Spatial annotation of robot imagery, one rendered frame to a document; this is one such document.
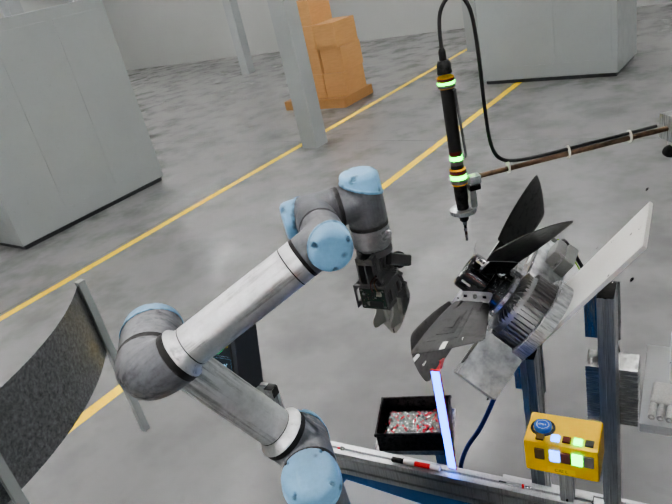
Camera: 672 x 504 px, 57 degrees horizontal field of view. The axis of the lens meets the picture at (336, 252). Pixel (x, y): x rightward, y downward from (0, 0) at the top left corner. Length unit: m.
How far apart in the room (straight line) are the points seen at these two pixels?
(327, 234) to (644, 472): 2.23
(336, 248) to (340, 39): 8.85
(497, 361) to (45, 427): 1.88
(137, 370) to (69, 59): 6.80
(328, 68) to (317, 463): 8.90
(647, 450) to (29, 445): 2.55
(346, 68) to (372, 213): 8.71
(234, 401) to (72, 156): 6.54
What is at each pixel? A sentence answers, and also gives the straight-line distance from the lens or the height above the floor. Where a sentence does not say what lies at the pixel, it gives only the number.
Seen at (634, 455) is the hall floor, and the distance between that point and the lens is 3.05.
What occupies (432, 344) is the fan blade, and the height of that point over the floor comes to 1.17.
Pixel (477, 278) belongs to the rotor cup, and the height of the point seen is 1.22.
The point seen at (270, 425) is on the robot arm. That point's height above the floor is 1.32.
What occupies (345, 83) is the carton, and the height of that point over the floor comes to 0.34.
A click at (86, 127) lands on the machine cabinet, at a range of 7.78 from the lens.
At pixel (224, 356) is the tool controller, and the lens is 1.83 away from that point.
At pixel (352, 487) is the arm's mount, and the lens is 1.55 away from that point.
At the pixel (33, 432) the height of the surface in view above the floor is 0.70.
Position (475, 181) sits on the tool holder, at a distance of 1.68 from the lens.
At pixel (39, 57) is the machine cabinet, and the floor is 1.80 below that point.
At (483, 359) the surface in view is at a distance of 1.87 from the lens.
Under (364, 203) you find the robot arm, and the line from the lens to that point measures 1.13.
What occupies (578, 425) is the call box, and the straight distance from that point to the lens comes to 1.58.
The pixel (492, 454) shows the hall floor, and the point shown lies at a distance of 3.04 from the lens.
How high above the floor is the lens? 2.15
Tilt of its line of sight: 25 degrees down
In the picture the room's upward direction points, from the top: 13 degrees counter-clockwise
